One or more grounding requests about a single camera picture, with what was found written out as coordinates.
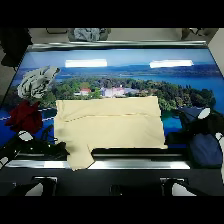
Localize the cream shirt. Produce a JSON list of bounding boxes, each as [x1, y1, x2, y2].
[[53, 95, 169, 172]]

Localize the navy blue garment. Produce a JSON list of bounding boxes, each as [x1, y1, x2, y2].
[[179, 106, 224, 168]]

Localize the grey garment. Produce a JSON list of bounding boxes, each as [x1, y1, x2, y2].
[[16, 65, 62, 100]]

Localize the silver frame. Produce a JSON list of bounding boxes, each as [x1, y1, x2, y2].
[[0, 156, 224, 197]]

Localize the red garment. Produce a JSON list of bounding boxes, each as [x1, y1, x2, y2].
[[4, 99, 44, 135]]

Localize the heap of clothes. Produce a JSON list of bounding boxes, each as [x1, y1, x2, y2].
[[67, 27, 112, 43]]

